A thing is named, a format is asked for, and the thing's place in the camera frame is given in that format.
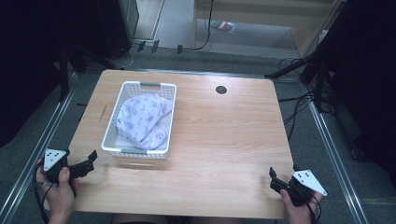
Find black floor cables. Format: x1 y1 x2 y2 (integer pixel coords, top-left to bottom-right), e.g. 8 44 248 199
276 57 325 141

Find dark cabinet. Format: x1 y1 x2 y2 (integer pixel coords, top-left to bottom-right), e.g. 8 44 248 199
73 0 140 60

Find person's left hand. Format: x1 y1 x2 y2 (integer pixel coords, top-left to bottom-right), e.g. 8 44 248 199
35 158 80 224

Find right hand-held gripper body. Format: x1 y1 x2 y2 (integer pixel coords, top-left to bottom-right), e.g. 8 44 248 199
269 169 329 207

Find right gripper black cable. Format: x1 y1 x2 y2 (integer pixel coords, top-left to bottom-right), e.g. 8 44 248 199
304 194 323 224

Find white floor cable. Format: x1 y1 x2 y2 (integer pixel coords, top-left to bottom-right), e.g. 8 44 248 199
110 45 141 69

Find white patterned cloth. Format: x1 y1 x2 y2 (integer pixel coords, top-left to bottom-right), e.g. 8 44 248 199
115 92 174 151

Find black hanging cable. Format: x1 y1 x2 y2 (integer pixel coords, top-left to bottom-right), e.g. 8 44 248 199
181 0 215 51

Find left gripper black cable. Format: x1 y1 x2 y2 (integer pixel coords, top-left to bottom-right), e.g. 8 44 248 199
32 161 53 224

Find black stand leg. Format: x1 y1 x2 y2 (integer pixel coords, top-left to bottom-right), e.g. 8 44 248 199
264 54 316 79

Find colourful packet on floor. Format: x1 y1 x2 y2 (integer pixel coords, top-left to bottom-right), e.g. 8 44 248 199
210 20 237 34

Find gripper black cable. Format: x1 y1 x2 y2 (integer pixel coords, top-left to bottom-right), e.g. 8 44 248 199
304 194 323 224
32 161 53 224

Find white plastic basket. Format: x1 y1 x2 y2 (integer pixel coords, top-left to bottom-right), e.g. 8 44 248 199
101 80 177 160

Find light wooden cabinet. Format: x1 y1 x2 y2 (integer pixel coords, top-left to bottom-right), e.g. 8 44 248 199
191 0 344 59

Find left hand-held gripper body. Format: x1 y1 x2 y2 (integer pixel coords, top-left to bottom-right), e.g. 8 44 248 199
42 147 95 184

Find aluminium floor rail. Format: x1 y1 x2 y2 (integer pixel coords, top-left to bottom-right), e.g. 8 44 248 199
303 85 372 224
0 73 78 224

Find person's right hand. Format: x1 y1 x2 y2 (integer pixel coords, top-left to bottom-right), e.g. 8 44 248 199
279 189 323 224

